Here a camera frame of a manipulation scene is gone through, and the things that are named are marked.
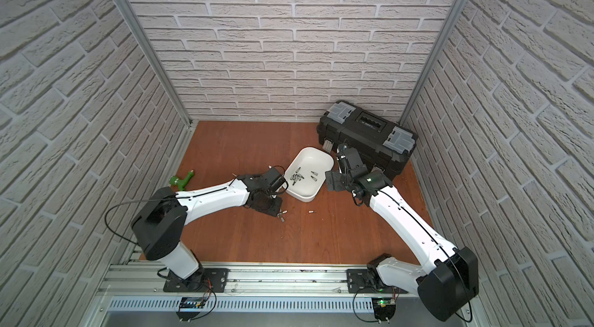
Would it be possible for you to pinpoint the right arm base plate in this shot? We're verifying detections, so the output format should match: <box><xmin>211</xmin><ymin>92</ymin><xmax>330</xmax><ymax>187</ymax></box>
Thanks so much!
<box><xmin>346</xmin><ymin>268</ymin><xmax>407</xmax><ymax>294</ymax></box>

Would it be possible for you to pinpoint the left aluminium corner post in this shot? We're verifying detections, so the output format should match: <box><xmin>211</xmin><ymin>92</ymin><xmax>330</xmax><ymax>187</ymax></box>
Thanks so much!
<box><xmin>113</xmin><ymin>0</ymin><xmax>193</xmax><ymax>128</ymax></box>

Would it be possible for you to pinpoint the left controller board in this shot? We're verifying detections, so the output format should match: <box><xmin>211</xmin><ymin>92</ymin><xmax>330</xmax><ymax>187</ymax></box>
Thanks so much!
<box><xmin>176</xmin><ymin>297</ymin><xmax>209</xmax><ymax>322</ymax></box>

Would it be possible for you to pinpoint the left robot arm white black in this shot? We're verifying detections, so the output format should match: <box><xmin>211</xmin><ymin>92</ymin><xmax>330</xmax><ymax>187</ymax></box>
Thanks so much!
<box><xmin>131</xmin><ymin>167</ymin><xmax>289</xmax><ymax>280</ymax></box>

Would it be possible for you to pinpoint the aluminium corner post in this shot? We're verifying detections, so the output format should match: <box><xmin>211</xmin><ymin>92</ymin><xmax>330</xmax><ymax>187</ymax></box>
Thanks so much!
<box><xmin>113</xmin><ymin>0</ymin><xmax>193</xmax><ymax>128</ymax></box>
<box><xmin>398</xmin><ymin>0</ymin><xmax>468</xmax><ymax>125</ymax></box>

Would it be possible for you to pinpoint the pile of silver bits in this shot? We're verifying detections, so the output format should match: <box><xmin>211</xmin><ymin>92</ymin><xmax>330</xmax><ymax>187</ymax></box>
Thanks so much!
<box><xmin>277</xmin><ymin>210</ymin><xmax>288</xmax><ymax>223</ymax></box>

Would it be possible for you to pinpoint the right controller board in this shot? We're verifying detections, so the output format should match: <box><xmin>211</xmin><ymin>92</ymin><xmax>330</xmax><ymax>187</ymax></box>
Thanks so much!
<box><xmin>371</xmin><ymin>298</ymin><xmax>397</xmax><ymax>323</ymax></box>

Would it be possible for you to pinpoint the right aluminium corner post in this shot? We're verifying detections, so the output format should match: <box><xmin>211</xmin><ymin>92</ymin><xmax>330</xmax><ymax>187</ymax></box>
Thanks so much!
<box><xmin>398</xmin><ymin>0</ymin><xmax>468</xmax><ymax>125</ymax></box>

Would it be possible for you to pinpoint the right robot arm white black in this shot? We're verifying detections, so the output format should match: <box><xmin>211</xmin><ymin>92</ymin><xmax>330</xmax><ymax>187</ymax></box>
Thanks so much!
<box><xmin>326</xmin><ymin>144</ymin><xmax>479</xmax><ymax>322</ymax></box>

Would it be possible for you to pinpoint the aluminium mounting rail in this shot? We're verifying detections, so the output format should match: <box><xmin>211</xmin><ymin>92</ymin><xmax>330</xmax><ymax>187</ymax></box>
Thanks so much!
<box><xmin>96</xmin><ymin>259</ymin><xmax>427</xmax><ymax>298</ymax></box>

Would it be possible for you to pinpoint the black plastic toolbox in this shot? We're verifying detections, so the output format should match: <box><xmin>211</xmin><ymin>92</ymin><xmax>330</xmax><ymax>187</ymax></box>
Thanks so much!
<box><xmin>316</xmin><ymin>101</ymin><xmax>418</xmax><ymax>179</ymax></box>

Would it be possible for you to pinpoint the green toy drill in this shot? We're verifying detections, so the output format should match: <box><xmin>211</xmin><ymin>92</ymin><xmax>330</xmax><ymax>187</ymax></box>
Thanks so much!
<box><xmin>170</xmin><ymin>170</ymin><xmax>195</xmax><ymax>191</ymax></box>

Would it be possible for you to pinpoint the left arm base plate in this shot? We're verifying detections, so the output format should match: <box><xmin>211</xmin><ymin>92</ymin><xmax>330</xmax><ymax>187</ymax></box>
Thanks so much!
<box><xmin>163</xmin><ymin>268</ymin><xmax>230</xmax><ymax>294</ymax></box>

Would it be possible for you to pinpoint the white rectangular storage box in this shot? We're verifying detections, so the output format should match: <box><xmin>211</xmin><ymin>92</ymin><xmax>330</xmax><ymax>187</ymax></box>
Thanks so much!
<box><xmin>284</xmin><ymin>147</ymin><xmax>334</xmax><ymax>203</ymax></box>

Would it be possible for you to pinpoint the controller board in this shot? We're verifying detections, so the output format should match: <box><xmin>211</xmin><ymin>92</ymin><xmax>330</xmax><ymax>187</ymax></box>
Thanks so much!
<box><xmin>176</xmin><ymin>297</ymin><xmax>209</xmax><ymax>322</ymax></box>
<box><xmin>371</xmin><ymin>298</ymin><xmax>397</xmax><ymax>323</ymax></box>

